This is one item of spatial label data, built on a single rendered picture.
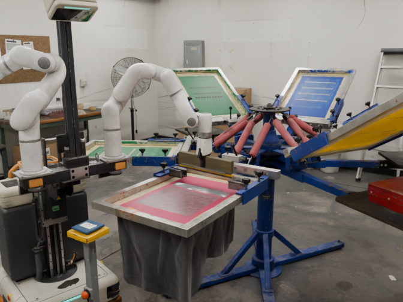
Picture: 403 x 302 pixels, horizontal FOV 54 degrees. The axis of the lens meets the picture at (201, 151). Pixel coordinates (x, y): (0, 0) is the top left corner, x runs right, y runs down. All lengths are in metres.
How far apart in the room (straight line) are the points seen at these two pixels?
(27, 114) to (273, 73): 5.02
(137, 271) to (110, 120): 0.81
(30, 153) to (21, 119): 0.19
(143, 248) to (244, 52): 5.09
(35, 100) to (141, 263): 0.94
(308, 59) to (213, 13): 1.85
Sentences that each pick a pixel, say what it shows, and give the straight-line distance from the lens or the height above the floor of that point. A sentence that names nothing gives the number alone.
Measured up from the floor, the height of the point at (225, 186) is 0.96.
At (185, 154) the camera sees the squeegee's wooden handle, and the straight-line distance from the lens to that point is 2.29.
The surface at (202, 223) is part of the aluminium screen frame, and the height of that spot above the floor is 0.97.
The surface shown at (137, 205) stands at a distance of 2.04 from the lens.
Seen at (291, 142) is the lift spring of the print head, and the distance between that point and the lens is 2.65.
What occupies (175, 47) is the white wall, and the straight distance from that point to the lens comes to 7.48.
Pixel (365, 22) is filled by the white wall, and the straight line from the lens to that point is 6.10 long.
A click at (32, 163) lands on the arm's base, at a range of 2.06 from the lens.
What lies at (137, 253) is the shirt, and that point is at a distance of 2.09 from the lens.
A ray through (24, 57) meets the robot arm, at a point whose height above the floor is 1.68.
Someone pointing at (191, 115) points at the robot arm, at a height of 1.38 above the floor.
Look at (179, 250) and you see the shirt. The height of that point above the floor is 0.82.
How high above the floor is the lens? 1.70
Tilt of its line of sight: 14 degrees down
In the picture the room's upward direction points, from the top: straight up
